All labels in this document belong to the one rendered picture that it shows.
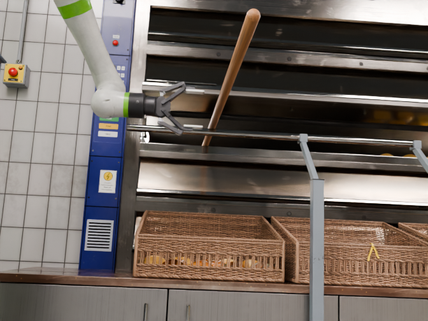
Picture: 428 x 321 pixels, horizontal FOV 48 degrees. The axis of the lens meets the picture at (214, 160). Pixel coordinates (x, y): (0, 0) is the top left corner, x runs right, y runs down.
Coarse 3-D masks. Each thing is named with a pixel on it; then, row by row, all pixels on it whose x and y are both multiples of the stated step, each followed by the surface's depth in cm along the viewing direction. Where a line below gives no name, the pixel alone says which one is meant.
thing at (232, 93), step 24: (168, 96) 226; (192, 96) 225; (216, 96) 224; (240, 96) 224; (264, 96) 224; (288, 96) 225; (312, 96) 226; (360, 120) 244; (384, 120) 243; (408, 120) 242
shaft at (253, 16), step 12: (252, 12) 103; (252, 24) 105; (240, 36) 113; (240, 48) 118; (240, 60) 125; (228, 72) 136; (228, 84) 144; (216, 108) 172; (216, 120) 186; (204, 144) 231
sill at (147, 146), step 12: (144, 144) 231; (156, 144) 231; (168, 144) 232; (252, 156) 234; (264, 156) 234; (276, 156) 234; (288, 156) 235; (300, 156) 235; (312, 156) 236; (324, 156) 236; (336, 156) 236; (348, 156) 237; (360, 156) 237; (372, 156) 238; (384, 156) 238
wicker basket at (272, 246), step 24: (144, 216) 208; (168, 216) 222; (192, 216) 223; (216, 216) 224; (240, 216) 225; (144, 240) 174; (168, 240) 175; (192, 240) 175; (216, 240) 176; (240, 240) 177; (264, 240) 178; (144, 264) 173; (168, 264) 173; (192, 264) 174; (240, 264) 176; (264, 264) 176
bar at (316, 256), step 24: (360, 144) 200; (384, 144) 200; (408, 144) 201; (312, 168) 181; (312, 192) 172; (312, 216) 170; (312, 240) 169; (312, 264) 167; (312, 288) 165; (312, 312) 164
